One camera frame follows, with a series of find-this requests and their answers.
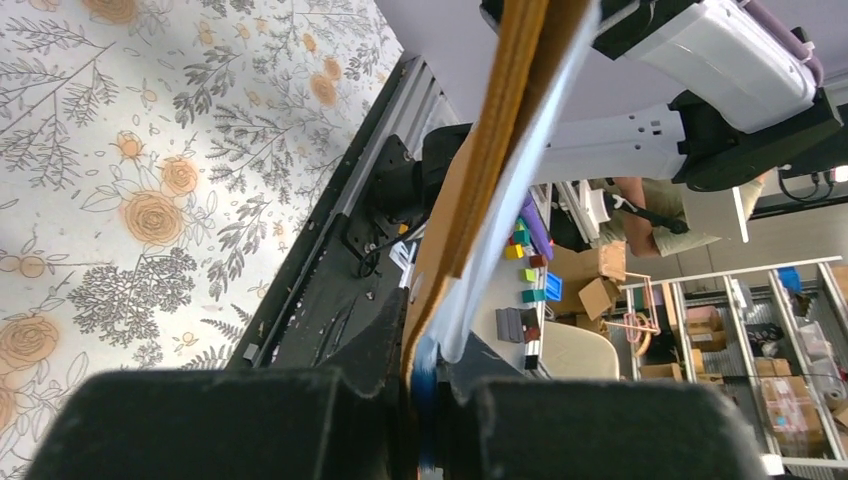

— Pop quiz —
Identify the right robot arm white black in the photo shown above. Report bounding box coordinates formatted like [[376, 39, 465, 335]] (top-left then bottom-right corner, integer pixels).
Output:
[[536, 1, 843, 192]]

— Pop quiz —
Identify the floral tablecloth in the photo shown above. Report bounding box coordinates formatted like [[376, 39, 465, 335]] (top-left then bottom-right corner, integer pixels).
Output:
[[1, 0, 402, 479]]

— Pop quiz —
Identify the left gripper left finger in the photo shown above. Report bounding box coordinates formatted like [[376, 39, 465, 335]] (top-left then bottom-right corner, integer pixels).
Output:
[[27, 288, 408, 479]]

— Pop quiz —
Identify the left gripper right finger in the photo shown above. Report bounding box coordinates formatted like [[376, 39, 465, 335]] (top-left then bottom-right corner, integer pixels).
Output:
[[435, 339, 767, 479]]

